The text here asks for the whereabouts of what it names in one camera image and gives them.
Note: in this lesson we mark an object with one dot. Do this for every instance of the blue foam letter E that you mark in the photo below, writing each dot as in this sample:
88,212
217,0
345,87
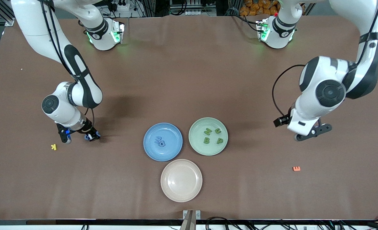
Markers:
157,139

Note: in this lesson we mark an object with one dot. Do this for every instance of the table front edge rail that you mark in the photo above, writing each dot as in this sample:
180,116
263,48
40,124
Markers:
112,222

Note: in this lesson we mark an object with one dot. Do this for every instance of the tan wedge post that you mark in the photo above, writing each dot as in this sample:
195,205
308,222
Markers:
189,222

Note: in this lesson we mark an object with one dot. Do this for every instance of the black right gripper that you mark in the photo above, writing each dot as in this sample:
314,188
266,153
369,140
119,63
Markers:
89,129

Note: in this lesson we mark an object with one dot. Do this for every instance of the brown table cover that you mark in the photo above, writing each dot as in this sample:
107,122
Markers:
189,80

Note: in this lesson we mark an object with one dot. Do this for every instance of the long white power strip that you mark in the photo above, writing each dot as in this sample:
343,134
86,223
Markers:
205,13

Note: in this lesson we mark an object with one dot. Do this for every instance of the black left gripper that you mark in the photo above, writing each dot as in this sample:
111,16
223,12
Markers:
282,120

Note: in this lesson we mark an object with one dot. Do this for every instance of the green plate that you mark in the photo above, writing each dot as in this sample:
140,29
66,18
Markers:
208,148

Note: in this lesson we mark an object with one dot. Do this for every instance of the aluminium frame profile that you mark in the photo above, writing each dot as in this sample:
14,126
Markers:
7,22

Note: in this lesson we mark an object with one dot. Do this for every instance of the green foam letter Z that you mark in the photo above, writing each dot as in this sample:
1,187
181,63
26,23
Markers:
208,131

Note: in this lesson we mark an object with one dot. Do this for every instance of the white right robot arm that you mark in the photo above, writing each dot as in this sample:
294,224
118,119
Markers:
83,86

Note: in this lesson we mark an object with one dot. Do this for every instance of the beige plate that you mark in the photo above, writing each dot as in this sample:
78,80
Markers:
181,180

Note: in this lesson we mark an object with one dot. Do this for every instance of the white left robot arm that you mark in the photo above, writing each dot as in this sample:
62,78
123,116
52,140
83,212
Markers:
329,92

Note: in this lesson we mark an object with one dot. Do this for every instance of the blue plate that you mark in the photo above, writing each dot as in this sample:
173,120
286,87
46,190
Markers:
162,153

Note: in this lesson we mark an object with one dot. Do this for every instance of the blue foam letter G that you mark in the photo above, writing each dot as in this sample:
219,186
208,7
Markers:
86,138

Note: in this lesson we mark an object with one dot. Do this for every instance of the silver metal bracket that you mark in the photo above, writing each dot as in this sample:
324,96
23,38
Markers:
198,214

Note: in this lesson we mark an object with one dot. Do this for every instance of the green foam letter U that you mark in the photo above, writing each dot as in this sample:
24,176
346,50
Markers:
217,133

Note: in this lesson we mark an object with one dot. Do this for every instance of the white power strip with plugs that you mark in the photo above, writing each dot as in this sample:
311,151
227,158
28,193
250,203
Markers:
126,9

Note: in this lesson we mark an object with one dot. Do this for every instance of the green foam letter B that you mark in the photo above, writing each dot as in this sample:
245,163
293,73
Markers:
207,140

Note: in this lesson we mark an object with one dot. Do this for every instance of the pile of orange objects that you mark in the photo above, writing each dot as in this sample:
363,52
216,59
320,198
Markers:
256,9

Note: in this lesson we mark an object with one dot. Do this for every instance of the orange foam letter E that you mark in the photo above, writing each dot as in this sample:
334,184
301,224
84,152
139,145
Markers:
299,168

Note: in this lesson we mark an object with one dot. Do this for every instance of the green foam letter P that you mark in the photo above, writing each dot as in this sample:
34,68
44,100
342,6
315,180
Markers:
221,141

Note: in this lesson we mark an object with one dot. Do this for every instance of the blue foam letter a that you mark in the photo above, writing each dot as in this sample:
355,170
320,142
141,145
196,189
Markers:
164,144

